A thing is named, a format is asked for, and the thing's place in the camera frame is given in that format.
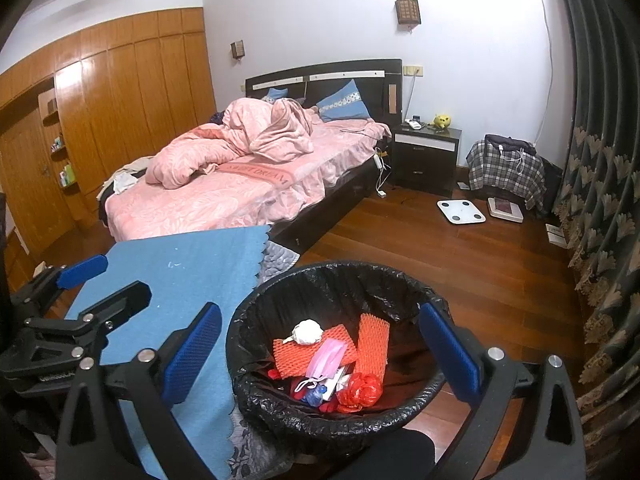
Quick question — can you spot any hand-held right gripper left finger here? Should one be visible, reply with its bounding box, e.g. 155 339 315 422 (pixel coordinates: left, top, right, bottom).
56 301 223 480

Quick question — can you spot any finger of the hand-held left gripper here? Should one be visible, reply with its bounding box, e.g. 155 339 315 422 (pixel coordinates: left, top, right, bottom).
24 281 152 335
9 254 109 312

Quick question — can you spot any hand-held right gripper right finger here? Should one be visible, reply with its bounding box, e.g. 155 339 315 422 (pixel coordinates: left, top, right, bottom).
418 301 587 480

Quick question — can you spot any narrow orange foam net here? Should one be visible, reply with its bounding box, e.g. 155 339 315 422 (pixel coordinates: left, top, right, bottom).
356 312 391 378

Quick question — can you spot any red plastic bag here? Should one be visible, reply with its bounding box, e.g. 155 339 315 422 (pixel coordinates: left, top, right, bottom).
336 372 382 413

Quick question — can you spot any wide orange foam net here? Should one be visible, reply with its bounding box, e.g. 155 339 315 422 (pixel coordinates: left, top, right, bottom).
272 327 358 378

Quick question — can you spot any white box with blue label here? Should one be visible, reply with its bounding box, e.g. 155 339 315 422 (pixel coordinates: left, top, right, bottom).
320 366 353 401

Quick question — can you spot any white tissue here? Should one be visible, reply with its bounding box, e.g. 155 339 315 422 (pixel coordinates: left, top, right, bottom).
291 320 323 347

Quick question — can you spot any pink face mask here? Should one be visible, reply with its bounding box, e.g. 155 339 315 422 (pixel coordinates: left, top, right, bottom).
305 338 347 380

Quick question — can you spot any blue plastic bag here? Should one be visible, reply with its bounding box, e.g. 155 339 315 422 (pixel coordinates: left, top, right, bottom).
292 379 326 406

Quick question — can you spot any waste bin with black liner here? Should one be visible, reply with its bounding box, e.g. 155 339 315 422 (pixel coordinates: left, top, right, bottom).
225 260 451 443

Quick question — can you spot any blue scalloped table cloth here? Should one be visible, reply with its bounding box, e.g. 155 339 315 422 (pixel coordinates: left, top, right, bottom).
65 225 273 478

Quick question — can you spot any pile of clothes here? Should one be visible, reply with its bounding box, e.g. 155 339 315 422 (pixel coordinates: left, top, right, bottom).
97 160 156 201

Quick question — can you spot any wooden door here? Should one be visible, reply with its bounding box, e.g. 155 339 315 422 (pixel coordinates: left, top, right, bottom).
0 110 66 256

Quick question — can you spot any grey patterned cloth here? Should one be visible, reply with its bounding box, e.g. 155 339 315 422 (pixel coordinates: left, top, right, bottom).
220 240 301 480

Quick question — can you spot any white body scale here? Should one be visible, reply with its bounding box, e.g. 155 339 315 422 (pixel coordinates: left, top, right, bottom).
437 200 487 225

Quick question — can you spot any pink bed sheet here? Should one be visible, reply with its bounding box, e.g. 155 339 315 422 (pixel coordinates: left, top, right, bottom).
105 120 393 241

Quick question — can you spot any white scale with dark panel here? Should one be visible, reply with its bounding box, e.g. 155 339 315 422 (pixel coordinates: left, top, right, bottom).
487 196 525 222

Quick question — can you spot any dark nightstand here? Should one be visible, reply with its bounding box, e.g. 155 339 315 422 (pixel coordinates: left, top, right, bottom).
391 122 462 198

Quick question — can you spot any plaid cloth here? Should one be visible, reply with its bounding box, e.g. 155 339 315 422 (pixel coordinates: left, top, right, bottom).
466 140 547 211

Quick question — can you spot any wooden wardrobe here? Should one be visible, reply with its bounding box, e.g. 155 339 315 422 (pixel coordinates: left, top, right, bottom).
0 7 216 261

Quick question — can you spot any white power strip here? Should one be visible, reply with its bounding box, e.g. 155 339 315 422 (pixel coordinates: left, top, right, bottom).
372 152 388 198

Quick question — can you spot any pink quilt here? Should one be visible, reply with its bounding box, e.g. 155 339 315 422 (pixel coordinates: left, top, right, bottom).
145 97 321 189

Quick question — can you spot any dark clothing on plaid cloth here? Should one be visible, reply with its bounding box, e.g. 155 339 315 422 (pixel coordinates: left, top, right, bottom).
484 134 537 157

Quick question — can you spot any dark patterned curtain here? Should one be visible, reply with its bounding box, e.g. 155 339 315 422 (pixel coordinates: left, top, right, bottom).
537 0 640 480

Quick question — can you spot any large blue pillow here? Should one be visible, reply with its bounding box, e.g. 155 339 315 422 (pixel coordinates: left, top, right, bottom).
315 79 373 123

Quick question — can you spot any dark wooden bed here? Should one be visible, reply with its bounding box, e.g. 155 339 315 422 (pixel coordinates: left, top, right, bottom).
97 58 403 251

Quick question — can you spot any white charging cable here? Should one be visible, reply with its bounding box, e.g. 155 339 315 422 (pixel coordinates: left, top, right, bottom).
402 72 418 121

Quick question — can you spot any large wall lamp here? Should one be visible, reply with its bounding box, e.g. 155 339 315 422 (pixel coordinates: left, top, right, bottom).
395 0 422 28

